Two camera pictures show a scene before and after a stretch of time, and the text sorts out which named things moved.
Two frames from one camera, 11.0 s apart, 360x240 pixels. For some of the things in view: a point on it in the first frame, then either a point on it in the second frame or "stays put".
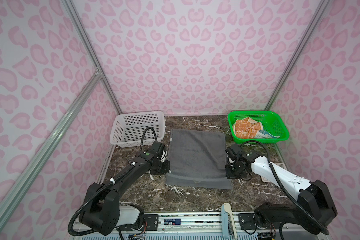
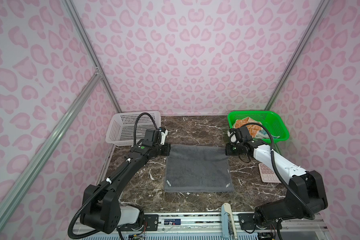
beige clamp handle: [228, 208] stays put
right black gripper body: [234, 171] → [232, 149]
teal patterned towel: [263, 133] stays put
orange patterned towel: [246, 128] stays put
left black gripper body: [162, 167] → [163, 150]
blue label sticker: [172, 221] stays put
